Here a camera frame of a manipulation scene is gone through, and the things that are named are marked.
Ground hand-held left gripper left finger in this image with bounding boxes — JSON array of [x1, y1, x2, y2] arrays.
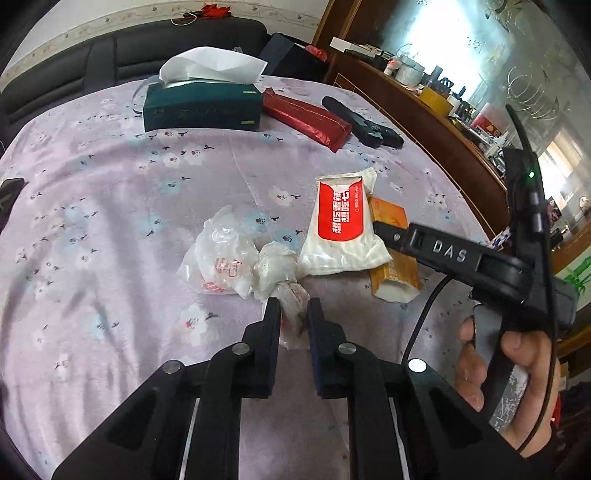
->
[[51, 298, 281, 480]]

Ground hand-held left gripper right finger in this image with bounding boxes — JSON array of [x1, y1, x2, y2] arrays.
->
[[307, 299, 532, 480]]

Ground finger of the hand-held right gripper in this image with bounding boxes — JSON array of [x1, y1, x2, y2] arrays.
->
[[373, 220, 413, 252]]

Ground stained tissue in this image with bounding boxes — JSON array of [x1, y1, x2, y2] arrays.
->
[[274, 281, 311, 349]]

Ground orange carton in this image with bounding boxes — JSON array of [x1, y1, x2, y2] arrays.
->
[[367, 196, 422, 303]]

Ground white packet with red label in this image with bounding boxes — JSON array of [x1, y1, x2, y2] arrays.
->
[[297, 168, 393, 278]]

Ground person's right hand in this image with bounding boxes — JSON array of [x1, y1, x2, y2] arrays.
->
[[454, 318, 561, 460]]

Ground crumpled white plastic wrap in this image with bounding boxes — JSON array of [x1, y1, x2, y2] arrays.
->
[[252, 241, 301, 301]]

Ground clear plastic bag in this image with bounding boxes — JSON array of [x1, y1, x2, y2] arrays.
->
[[177, 204, 259, 300]]

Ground wooden sideboard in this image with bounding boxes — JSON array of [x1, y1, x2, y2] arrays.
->
[[323, 46, 513, 241]]

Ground black handheld device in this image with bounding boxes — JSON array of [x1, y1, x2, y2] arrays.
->
[[322, 96, 404, 149]]

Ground yellow tin box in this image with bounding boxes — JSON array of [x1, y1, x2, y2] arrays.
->
[[418, 88, 455, 116]]

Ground red foil packet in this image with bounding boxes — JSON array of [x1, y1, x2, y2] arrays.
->
[[262, 88, 354, 153]]

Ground floral lilac tablecloth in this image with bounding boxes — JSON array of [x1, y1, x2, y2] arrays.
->
[[0, 74, 490, 480]]

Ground wooden etched glass partition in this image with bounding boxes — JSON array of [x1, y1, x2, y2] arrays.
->
[[314, 0, 591, 287]]

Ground dark blue box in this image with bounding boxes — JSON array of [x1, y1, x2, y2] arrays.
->
[[259, 32, 333, 84]]

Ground dark green tissue box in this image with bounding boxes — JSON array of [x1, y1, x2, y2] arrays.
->
[[142, 76, 262, 133]]

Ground white tissue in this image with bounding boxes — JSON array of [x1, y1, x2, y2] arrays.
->
[[159, 47, 267, 86]]

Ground red knot ornament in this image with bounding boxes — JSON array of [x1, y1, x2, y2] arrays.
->
[[185, 2, 234, 21]]

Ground black phone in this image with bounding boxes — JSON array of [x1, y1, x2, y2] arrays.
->
[[0, 178, 25, 222]]

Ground black sofa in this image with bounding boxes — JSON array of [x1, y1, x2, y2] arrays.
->
[[0, 17, 271, 134]]

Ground black cable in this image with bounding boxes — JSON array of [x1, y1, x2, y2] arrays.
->
[[401, 272, 455, 365]]

